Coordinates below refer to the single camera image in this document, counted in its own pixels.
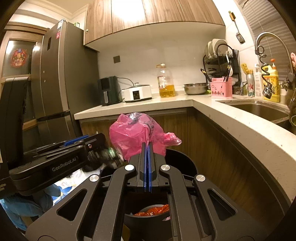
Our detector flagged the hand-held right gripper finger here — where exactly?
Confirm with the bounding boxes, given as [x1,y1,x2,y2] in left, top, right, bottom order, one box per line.
[148,143,262,241]
[26,142,148,241]

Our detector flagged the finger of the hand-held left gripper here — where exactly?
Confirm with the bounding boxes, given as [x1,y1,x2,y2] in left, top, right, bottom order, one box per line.
[35,133,107,156]
[24,135,90,153]

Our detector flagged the black plastic bin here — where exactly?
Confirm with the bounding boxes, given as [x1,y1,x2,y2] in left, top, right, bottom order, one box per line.
[122,148,198,241]

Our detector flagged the bright pink plastic bag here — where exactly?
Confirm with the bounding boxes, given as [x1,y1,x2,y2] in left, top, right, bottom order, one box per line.
[109,112,182,160]

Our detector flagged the red plastic bag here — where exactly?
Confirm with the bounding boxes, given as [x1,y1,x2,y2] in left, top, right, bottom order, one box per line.
[134,204,170,217]

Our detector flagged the black air fryer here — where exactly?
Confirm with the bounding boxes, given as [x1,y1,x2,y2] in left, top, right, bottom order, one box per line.
[97,76,122,106]

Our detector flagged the grey steel refrigerator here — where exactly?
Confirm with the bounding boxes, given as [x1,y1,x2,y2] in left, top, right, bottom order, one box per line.
[30,20,100,149]

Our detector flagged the white rice cooker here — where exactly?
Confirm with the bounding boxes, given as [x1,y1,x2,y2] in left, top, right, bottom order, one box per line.
[122,83,152,103]

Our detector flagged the cooking oil bottle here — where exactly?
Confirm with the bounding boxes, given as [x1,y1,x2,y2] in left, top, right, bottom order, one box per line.
[157,64,175,98]

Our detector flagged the steel mixing bowl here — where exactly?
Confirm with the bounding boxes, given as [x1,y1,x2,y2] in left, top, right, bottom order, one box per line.
[182,83,210,95]

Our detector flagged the wooden glass panel door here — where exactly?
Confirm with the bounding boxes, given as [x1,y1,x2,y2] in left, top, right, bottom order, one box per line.
[0,24,50,130]

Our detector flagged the flower decal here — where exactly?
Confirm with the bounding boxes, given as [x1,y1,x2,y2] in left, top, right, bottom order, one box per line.
[11,48,29,67]

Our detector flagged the pink utensil holder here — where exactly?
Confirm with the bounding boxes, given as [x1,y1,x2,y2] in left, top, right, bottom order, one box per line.
[210,77,232,100]

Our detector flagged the steel kitchen sink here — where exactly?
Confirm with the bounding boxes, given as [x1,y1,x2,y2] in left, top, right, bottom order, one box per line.
[222,102,296,135]

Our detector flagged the beer can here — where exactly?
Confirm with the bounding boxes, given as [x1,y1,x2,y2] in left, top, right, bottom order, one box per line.
[246,74,255,97]

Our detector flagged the white plate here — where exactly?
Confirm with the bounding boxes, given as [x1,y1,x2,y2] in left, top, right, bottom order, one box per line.
[205,41,214,57]
[214,39,229,56]

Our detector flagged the wooden upper cabinet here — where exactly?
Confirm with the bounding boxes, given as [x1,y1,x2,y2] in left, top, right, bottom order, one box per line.
[83,0,226,52]

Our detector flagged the white pump bottle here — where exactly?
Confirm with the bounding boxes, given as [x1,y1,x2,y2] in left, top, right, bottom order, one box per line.
[254,64,264,98]

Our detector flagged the yellow detergent bottle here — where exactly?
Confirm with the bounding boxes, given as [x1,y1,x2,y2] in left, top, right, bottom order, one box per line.
[264,63,280,103]

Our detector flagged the hanging slotted spatula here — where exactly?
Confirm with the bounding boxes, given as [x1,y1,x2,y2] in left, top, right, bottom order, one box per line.
[228,10,245,44]

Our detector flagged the steel kitchen faucet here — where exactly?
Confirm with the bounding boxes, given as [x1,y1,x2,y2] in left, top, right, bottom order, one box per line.
[254,32,296,109]

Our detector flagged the grey window blinds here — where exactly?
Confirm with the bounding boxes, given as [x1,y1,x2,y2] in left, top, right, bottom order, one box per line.
[235,0,296,77]

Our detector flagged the black power cable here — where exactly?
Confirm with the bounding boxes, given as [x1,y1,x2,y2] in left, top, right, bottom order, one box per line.
[117,77,134,100]

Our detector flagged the black wire dish rack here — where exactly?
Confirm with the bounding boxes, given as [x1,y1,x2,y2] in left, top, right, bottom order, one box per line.
[203,44,242,84]

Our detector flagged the black coiled sprayer hose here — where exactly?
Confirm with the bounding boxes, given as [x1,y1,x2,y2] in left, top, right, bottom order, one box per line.
[257,46,275,99]

